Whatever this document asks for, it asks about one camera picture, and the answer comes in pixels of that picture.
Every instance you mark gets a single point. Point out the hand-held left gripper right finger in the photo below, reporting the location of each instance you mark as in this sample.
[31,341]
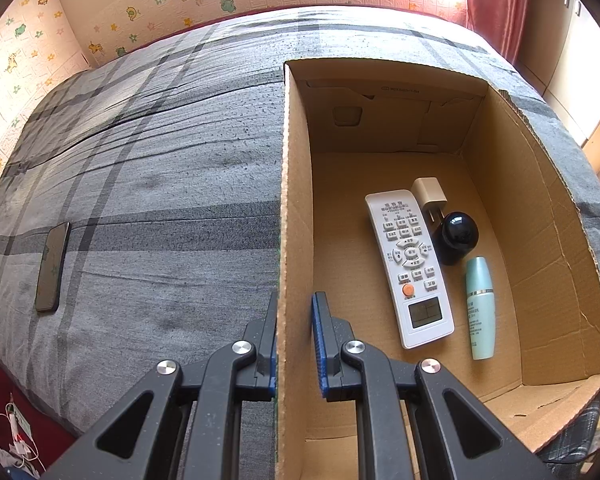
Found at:
[321,350]

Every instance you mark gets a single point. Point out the brown cardboard box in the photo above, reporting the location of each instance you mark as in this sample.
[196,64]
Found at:
[350,185]

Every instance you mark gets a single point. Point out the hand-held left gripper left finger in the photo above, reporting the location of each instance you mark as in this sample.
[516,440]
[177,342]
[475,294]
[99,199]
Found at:
[273,375]

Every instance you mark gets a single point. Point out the black round-cap bottle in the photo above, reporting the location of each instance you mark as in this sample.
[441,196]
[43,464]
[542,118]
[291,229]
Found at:
[457,235]

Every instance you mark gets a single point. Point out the blue cloth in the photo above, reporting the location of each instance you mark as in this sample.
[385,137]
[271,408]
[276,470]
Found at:
[17,474]

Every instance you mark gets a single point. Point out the red curtain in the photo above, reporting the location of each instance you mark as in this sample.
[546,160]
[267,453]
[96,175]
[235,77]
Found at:
[500,5]

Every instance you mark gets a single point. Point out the white remote control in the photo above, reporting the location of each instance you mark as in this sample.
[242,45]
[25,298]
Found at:
[410,260]

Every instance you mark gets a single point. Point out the beige wardrobe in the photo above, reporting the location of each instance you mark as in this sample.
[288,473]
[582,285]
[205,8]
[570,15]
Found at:
[570,60]

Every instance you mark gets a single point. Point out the teal cosmetic tube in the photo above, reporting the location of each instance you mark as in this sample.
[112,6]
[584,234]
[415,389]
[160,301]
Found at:
[480,310]

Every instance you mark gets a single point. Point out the black smartphone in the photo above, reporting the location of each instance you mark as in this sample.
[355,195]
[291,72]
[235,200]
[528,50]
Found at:
[52,265]

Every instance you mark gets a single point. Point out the grey plaid bed sheet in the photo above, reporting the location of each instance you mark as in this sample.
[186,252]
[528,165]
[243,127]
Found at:
[155,185]

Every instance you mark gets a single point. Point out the small beige charger plug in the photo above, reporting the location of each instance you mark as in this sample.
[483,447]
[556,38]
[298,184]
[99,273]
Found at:
[427,192]

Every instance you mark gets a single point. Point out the checkered dark cloth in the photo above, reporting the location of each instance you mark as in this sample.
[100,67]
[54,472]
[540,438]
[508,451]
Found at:
[575,425]

